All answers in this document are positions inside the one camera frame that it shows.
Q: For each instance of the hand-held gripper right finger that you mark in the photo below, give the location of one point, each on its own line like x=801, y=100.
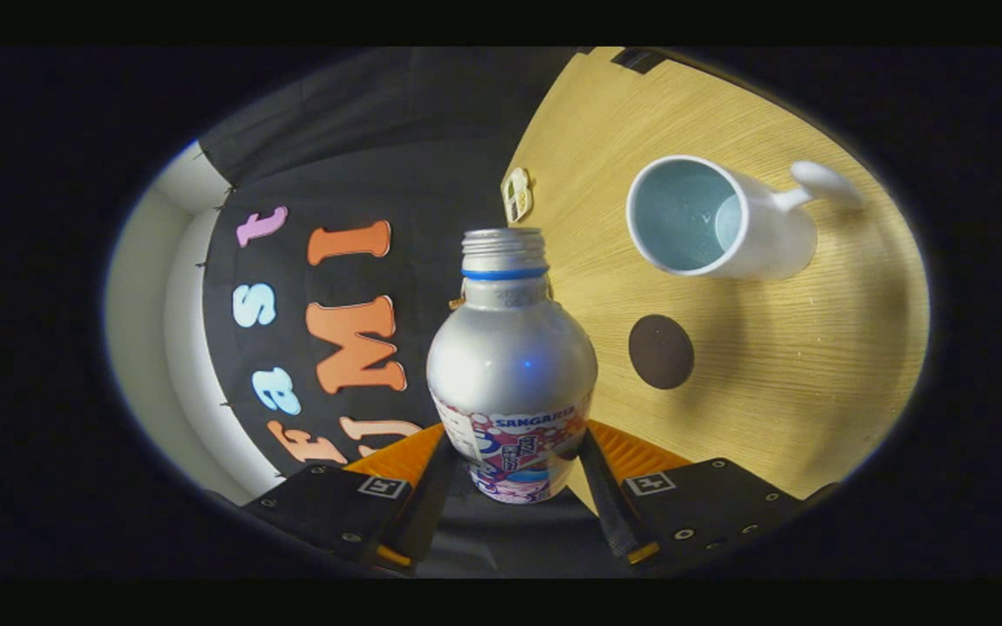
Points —
x=610, y=513

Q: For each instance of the white divided tray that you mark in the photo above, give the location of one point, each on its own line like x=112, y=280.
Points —
x=517, y=195

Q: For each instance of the dark brown round coaster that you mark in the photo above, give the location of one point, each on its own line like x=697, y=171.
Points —
x=661, y=352

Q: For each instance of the wooden table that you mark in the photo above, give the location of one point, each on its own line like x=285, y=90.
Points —
x=779, y=391

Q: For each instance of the black table clamp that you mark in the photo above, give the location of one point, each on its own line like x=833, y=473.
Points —
x=638, y=60

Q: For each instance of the silver juice bottle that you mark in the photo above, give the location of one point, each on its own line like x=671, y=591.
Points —
x=510, y=365

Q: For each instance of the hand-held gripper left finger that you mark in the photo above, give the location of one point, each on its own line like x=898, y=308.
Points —
x=427, y=513

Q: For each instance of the white cup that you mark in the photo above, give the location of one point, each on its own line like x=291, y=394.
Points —
x=771, y=243

